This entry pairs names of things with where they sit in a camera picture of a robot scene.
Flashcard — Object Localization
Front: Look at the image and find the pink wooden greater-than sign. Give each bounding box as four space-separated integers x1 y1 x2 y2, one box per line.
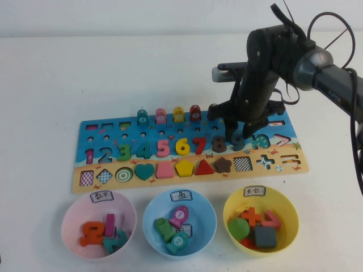
261 210 282 230

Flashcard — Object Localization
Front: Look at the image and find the teal fish piece number 4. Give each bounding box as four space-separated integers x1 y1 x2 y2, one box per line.
137 109 149 126

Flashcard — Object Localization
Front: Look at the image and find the brown wooden number 8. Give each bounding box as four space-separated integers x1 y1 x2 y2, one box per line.
212 135 227 152

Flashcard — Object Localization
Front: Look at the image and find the colourful wooden puzzle board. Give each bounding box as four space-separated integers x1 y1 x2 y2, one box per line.
70 109 310 195

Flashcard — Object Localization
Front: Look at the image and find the pink plastic bowl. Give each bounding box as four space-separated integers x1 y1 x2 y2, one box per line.
61 190 137 260

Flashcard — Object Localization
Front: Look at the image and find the teal fish piece number 2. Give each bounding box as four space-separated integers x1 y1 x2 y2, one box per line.
166 231 188 255

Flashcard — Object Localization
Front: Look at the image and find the teal wooden heart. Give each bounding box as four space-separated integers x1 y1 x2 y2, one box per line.
134 163 155 181

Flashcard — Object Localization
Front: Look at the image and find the yellow fish piece number 6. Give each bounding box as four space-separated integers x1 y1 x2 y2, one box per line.
173 106 185 123

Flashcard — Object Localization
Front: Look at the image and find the green striped fish piece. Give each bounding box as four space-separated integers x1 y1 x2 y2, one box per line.
154 217 175 243

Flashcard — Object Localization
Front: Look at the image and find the pink fish piece number 5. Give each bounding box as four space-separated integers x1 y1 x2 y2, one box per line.
155 108 167 125

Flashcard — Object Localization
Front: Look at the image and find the pink wooden number 5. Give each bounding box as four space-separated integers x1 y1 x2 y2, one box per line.
156 139 173 159

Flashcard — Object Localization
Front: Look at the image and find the red fish piece number 7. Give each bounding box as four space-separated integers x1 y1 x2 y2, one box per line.
189 104 202 122

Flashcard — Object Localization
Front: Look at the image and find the black flat strap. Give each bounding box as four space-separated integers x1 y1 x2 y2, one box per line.
273 80 301 105

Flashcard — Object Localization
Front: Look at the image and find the yellow wooden number 6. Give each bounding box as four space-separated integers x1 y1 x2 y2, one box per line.
175 138 191 156

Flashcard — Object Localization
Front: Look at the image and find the yellow plastic bowl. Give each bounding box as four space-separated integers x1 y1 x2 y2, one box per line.
222 186 299 258

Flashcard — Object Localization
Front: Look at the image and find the teal wooden number 2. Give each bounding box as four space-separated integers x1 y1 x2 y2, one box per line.
102 229 128 254

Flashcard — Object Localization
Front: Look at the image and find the white label on pink bowl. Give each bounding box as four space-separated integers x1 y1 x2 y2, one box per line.
90 191 115 203

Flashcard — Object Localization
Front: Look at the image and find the red wooden number 7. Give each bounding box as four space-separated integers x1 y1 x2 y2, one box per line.
192 137 208 155

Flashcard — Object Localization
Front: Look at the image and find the yellow wooden pentagon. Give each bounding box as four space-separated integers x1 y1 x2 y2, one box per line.
174 159 195 177

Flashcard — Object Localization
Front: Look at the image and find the short black wrist cable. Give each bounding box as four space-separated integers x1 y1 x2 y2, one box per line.
270 3 309 43

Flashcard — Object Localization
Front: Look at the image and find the magenta wooden number 1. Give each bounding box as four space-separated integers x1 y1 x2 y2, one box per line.
104 214 116 237

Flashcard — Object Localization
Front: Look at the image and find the white label on blue bowl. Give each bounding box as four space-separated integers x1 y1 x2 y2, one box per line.
170 190 194 202

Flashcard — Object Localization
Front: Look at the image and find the red wooden triangle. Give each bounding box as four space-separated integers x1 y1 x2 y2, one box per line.
194 159 215 176

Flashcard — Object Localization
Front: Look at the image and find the white label on yellow bowl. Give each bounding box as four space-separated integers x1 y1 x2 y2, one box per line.
243 186 267 198

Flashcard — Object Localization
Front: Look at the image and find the orange wooden plus sign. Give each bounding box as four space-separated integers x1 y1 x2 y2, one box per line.
240 206 262 227

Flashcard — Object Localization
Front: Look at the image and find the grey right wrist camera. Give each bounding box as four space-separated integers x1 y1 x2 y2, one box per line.
212 62 247 83

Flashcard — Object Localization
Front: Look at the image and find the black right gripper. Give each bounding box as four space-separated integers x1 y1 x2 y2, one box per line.
208 63 286 141

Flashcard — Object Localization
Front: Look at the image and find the green wooden number 3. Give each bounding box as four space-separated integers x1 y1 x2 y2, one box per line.
117 143 134 162

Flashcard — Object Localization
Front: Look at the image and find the blue wooden number 9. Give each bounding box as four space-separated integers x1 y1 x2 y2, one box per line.
229 133 246 151

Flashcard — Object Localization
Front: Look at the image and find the brown wooden star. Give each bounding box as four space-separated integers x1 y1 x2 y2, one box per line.
213 157 233 173

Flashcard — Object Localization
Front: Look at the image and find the orange wooden number piece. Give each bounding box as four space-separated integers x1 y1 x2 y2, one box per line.
79 220 106 247

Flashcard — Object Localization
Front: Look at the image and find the magenta fish piece number 1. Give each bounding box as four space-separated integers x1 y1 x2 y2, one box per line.
168 206 189 229

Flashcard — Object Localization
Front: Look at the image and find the blue plastic bowl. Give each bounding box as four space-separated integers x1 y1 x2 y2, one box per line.
142 189 218 260

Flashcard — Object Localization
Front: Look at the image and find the green wooden circle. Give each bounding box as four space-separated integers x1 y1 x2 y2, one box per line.
228 217 251 243

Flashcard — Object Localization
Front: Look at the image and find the pink wooden trapezoid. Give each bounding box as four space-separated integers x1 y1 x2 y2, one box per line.
155 162 174 180

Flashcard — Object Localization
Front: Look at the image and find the long black looped cable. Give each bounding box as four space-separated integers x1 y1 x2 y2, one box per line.
307 12 363 196

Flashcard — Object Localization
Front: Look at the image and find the red wooden piece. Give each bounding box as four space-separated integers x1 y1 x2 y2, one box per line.
240 237 256 250

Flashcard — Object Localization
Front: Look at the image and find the teal wooden number 4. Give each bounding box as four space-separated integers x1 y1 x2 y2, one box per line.
135 143 153 160

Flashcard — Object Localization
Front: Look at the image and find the grey wooden square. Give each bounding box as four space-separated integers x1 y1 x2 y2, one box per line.
253 226 277 249

